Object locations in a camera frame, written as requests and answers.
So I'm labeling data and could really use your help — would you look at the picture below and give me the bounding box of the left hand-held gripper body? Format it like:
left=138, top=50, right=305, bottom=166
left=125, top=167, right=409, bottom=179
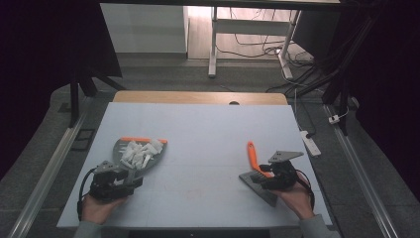
left=88, top=160, right=145, bottom=202

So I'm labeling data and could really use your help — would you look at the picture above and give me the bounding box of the wooden table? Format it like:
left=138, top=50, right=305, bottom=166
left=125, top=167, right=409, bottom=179
left=112, top=90, right=289, bottom=106

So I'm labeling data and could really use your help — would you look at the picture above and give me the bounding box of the pale blue board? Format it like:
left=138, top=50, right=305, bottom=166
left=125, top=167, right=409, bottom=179
left=56, top=101, right=332, bottom=230

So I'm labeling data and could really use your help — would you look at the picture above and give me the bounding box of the white cabinet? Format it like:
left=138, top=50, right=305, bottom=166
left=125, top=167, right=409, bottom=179
left=100, top=3, right=190, bottom=55

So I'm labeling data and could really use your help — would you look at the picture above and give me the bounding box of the white desk frame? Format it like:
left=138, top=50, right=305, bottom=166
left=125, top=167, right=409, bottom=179
left=207, top=6, right=302, bottom=80

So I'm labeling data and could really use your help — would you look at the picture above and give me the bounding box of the person's right hand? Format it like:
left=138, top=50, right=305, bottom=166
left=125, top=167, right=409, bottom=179
left=271, top=171, right=316, bottom=221

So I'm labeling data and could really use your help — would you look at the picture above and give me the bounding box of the brush with orange handle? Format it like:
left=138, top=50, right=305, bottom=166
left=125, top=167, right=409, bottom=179
left=238, top=141, right=279, bottom=208

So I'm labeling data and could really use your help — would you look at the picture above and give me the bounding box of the grey dustpan with orange edge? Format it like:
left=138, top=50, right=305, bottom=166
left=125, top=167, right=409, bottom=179
left=112, top=136, right=168, bottom=186

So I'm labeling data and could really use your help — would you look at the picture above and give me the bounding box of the pile of white paper scraps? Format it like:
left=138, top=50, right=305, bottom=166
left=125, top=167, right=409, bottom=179
left=118, top=138, right=164, bottom=171

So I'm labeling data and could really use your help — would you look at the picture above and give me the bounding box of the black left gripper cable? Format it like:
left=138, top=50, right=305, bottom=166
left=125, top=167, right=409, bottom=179
left=76, top=168, right=97, bottom=222

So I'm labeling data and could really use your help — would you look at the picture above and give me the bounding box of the aluminium rail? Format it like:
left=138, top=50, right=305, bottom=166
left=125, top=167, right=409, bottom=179
left=7, top=95, right=95, bottom=238
left=323, top=103, right=400, bottom=238

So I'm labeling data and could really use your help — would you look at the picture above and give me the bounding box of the person's left hand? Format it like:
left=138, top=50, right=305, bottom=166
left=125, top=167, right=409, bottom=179
left=80, top=193, right=128, bottom=226

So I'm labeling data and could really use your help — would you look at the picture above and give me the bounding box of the tangle of black floor cables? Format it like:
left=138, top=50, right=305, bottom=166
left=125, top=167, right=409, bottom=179
left=216, top=8, right=331, bottom=95

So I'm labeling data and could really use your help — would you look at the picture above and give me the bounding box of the black metal stand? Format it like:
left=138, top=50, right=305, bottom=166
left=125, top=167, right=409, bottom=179
left=321, top=13, right=380, bottom=137
left=67, top=65, right=128, bottom=129

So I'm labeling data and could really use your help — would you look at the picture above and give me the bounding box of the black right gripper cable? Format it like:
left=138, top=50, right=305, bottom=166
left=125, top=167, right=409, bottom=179
left=295, top=169, right=316, bottom=211

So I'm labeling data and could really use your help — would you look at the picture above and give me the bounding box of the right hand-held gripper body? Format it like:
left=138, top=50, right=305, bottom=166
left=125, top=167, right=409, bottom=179
left=262, top=150, right=305, bottom=191

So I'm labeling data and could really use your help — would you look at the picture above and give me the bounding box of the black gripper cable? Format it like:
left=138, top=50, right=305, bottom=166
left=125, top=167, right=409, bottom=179
left=76, top=168, right=97, bottom=222
left=295, top=169, right=316, bottom=211

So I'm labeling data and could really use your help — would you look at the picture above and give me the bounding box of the black rectangular floor frame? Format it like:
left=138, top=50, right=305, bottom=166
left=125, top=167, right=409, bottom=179
left=70, top=128, right=97, bottom=153

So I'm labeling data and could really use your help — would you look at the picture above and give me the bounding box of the white power strip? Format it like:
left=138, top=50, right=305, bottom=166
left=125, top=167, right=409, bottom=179
left=299, top=130, right=322, bottom=158

